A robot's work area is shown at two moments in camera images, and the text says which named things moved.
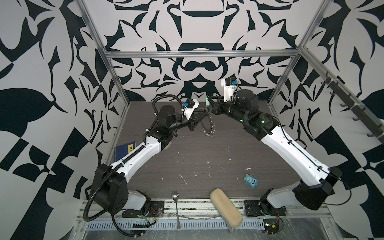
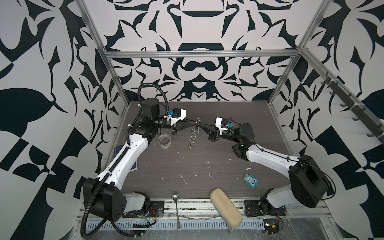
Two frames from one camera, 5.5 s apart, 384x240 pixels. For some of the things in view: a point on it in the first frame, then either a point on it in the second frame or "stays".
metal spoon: [175, 196] stays
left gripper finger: [199, 116] → [189, 121]
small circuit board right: [271, 225] stays
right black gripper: [216, 106] → [216, 133]
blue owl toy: [251, 181] stays
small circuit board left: [140, 225] stays
